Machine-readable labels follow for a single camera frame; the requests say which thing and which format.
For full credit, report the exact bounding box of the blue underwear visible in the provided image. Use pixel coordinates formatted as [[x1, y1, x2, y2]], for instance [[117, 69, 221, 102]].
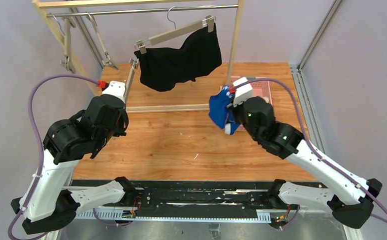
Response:
[[208, 85, 240, 135]]

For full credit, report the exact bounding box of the black underwear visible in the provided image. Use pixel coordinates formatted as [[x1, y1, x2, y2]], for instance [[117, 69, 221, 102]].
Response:
[[134, 26, 222, 92]]

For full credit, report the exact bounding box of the hanger holding blue underwear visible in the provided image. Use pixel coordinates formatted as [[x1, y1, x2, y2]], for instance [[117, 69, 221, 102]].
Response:
[[124, 57, 139, 103]]

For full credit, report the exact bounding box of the hanger holding black underwear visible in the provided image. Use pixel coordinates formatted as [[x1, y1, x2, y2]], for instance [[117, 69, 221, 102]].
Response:
[[134, 6, 216, 54]]

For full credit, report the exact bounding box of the beige underwear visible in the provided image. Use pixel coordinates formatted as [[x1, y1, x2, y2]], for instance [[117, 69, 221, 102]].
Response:
[[261, 96, 270, 103]]

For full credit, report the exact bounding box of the beige clip hanger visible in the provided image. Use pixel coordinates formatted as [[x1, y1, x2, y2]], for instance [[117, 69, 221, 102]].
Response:
[[86, 12, 119, 70]]

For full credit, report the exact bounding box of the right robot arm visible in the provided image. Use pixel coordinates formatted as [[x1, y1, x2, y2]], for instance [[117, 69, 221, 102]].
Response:
[[229, 96, 382, 229]]

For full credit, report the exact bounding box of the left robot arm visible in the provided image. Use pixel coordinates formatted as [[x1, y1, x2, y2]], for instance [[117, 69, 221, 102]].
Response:
[[11, 94, 135, 235]]

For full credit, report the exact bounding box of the empty hanger on rack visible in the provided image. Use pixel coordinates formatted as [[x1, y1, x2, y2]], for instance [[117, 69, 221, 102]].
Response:
[[52, 14, 76, 74]]

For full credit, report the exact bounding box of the pink plastic basket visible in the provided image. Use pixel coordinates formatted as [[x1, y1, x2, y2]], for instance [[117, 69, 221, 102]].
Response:
[[230, 75, 273, 132]]

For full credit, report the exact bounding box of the wooden clothes rack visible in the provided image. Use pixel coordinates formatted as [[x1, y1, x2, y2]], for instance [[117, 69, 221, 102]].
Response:
[[31, 0, 245, 114]]

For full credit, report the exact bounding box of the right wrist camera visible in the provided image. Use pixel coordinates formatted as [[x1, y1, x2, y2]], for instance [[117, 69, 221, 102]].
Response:
[[232, 77, 254, 107]]

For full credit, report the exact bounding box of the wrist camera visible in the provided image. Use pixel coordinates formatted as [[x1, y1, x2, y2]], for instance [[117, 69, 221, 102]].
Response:
[[102, 81, 126, 103], [232, 77, 254, 107]]

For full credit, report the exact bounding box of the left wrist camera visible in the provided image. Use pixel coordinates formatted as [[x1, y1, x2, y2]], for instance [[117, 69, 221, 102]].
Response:
[[102, 81, 126, 103]]

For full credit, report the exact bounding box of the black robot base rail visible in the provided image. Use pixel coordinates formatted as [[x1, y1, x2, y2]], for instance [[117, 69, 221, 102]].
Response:
[[90, 179, 300, 229]]

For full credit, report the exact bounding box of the aluminium frame post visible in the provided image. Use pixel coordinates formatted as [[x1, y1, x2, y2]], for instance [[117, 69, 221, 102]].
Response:
[[297, 0, 344, 72]]

